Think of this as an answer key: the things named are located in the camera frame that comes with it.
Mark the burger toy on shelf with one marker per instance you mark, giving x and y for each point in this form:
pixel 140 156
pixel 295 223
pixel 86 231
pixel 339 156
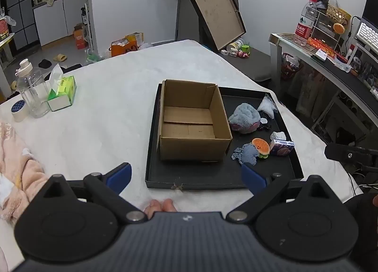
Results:
pixel 339 28

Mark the white tape roll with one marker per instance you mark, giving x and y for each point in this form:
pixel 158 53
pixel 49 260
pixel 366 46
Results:
pixel 19 109

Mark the black slipper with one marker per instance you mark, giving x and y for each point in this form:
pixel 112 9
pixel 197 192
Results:
pixel 45 63

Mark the orange burger plush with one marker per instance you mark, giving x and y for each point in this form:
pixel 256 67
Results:
pixel 261 145

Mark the clear plastic water bottle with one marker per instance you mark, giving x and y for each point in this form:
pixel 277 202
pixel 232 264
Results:
pixel 32 91

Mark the green tissue box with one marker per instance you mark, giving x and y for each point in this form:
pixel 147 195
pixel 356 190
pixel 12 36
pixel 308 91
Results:
pixel 63 91

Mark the long orange box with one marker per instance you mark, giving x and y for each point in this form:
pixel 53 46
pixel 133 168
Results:
pixel 324 49

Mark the purple planet box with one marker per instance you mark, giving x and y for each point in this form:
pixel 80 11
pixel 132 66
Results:
pixel 282 146

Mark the yellow slipper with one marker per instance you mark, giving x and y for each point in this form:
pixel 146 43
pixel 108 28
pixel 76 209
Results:
pixel 60 57

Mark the black lace pouch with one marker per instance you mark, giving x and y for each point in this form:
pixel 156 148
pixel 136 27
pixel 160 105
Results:
pixel 263 125

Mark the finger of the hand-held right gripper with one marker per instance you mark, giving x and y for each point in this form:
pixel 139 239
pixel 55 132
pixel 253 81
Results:
pixel 348 155

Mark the white keyboard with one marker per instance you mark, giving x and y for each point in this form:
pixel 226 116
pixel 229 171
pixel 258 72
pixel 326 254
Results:
pixel 367 34

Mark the black shallow tray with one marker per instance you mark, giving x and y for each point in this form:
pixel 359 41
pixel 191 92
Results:
pixel 206 174

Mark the blue-grey plush toy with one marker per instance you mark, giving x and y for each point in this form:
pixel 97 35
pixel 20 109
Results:
pixel 243 117

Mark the blue knitted cloth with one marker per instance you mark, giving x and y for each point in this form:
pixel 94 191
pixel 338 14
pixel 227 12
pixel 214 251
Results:
pixel 246 153

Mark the white desk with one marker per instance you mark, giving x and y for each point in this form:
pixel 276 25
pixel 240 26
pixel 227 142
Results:
pixel 333 68

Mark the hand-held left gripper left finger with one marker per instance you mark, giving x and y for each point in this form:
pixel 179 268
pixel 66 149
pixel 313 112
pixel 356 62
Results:
pixel 119 176

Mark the black lamp pole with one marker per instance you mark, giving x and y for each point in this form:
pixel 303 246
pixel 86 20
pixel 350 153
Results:
pixel 179 3

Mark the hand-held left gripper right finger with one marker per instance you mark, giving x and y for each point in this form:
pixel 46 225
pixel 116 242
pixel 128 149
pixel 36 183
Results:
pixel 251 177

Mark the brown cardboard box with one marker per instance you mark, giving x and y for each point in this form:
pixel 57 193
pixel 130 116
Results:
pixel 192 148

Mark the red basket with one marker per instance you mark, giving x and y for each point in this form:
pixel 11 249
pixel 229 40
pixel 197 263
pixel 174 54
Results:
pixel 291 66

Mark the black monitor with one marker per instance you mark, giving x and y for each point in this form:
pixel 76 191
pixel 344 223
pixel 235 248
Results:
pixel 372 3

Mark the green plastic bag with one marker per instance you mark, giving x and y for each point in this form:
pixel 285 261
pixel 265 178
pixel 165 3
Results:
pixel 93 57

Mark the orange cardboard box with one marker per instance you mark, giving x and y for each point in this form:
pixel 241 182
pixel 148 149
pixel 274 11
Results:
pixel 79 38

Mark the white plastic bag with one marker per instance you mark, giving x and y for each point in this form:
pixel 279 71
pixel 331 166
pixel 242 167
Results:
pixel 267 106

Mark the large red-label water bottle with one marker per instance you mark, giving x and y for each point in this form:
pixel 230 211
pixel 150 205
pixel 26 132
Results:
pixel 305 21

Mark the white cabinet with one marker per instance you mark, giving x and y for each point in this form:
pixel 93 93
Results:
pixel 59 18

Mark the black-framed brown tray lid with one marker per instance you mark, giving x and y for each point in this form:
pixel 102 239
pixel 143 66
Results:
pixel 218 12

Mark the person's bare toes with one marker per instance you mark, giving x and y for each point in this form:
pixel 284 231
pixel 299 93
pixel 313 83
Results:
pixel 161 207

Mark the orange shopping bag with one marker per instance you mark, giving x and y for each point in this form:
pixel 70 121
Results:
pixel 124 47

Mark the wicker basket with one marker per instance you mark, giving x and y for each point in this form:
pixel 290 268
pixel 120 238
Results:
pixel 338 13

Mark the pink blanket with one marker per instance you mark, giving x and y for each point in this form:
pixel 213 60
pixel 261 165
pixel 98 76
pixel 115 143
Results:
pixel 17 165

